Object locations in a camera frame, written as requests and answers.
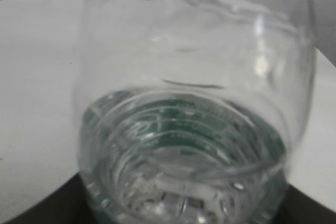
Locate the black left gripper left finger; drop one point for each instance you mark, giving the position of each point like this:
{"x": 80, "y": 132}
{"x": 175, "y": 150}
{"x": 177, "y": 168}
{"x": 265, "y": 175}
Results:
{"x": 66, "y": 205}

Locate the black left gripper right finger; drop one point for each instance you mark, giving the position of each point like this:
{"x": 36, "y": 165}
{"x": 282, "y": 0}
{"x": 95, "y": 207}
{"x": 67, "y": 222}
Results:
{"x": 298, "y": 208}

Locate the clear green-label water bottle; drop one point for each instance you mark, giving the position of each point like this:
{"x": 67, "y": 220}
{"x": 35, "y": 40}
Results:
{"x": 189, "y": 111}

